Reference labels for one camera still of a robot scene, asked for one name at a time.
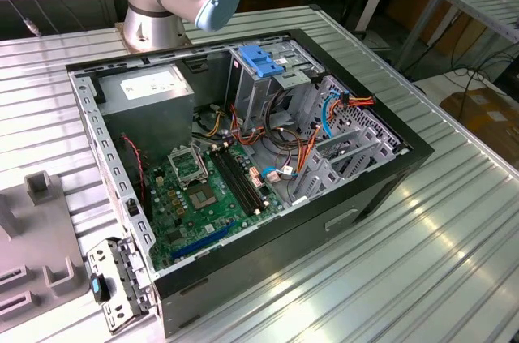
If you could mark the metal disk bay cage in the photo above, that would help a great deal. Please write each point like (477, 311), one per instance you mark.
(385, 152)

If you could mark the black RAM slot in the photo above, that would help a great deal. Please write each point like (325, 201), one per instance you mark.
(237, 181)
(231, 183)
(242, 178)
(248, 175)

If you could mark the metal optical drive cage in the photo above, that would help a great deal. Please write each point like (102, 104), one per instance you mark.
(251, 95)

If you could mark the CPU socket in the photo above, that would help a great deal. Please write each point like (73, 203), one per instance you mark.
(202, 198)

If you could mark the green motherboard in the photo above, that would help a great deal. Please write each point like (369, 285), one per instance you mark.
(194, 225)

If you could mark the blue expansion slot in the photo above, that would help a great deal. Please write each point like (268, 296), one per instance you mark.
(202, 241)

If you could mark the grey power supply unit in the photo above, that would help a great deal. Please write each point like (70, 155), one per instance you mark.
(150, 120)

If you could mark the black open PC case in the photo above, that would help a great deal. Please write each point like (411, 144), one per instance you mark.
(263, 262)

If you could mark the black case fan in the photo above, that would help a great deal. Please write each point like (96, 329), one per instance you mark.
(130, 156)

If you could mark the black latch blue stripe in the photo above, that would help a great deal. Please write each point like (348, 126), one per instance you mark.
(97, 288)

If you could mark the grey parts rack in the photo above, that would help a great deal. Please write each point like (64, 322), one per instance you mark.
(48, 233)

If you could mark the large cardboard box with label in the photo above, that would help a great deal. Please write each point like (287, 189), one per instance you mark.
(486, 120)

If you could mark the metal slatted side table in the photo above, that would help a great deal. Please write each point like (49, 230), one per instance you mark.
(478, 2)

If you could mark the blue plastic drive bracket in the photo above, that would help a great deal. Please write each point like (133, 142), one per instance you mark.
(255, 61)

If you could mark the grey metal card bracket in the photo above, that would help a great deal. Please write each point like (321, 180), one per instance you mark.
(101, 258)

